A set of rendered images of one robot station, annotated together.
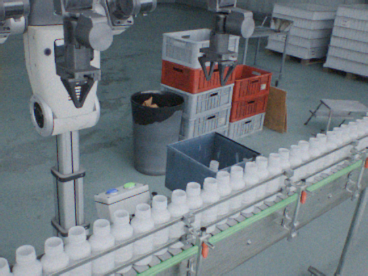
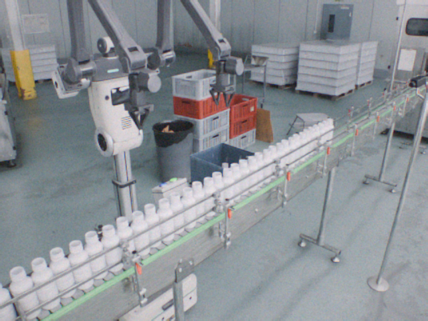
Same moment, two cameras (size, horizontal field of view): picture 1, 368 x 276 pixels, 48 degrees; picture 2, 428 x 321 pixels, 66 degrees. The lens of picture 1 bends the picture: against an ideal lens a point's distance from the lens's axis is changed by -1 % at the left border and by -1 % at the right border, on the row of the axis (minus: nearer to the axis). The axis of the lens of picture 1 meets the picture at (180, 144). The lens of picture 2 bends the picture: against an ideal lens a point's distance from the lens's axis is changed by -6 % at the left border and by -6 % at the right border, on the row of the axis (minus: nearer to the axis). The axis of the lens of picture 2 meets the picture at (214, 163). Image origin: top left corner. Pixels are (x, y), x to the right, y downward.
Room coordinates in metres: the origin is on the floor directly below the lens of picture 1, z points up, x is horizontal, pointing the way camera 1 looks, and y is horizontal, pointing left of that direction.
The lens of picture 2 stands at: (-0.31, 0.07, 1.81)
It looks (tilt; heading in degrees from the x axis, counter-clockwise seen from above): 24 degrees down; 355
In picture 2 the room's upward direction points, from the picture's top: straight up
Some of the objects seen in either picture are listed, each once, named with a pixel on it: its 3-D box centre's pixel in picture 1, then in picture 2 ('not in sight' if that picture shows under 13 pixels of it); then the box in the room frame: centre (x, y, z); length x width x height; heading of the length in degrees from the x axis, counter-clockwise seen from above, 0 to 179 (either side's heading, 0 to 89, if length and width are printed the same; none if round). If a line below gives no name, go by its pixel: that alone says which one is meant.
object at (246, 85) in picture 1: (238, 81); (233, 107); (4.25, -0.56, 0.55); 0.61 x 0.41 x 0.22; 136
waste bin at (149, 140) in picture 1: (156, 133); (174, 153); (3.25, 0.22, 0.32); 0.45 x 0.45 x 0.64
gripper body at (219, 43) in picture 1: (219, 44); (222, 80); (1.22, -0.09, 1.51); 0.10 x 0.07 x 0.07; 42
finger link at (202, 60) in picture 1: (212, 66); (219, 95); (1.23, -0.08, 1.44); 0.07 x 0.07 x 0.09; 42
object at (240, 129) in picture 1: (233, 121); (232, 138); (4.25, -0.55, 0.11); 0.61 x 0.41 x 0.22; 136
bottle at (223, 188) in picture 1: (220, 198); (234, 181); (1.07, -0.13, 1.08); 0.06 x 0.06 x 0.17
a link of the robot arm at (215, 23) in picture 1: (222, 23); (223, 67); (1.22, -0.09, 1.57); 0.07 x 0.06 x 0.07; 46
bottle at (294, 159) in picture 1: (291, 167); (278, 158); (1.30, -0.40, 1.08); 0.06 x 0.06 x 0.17
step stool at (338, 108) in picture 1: (336, 118); (309, 127); (4.35, -1.71, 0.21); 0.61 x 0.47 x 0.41; 6
